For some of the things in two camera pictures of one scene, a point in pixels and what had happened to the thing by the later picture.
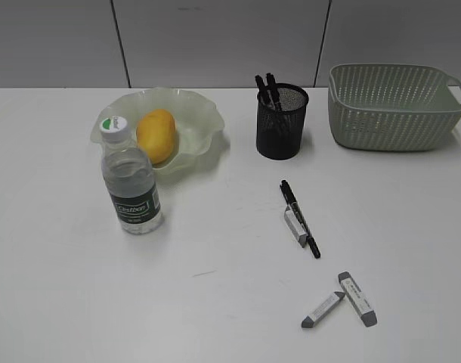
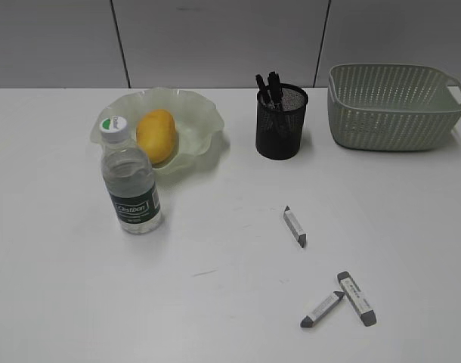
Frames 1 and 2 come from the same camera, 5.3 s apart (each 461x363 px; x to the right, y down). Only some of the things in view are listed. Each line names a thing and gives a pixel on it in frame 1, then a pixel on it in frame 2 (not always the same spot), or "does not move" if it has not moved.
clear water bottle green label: x=130 y=176 does not move
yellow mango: x=156 y=131 does not move
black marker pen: x=290 y=199 to x=274 y=85
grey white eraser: x=295 y=226 does not move
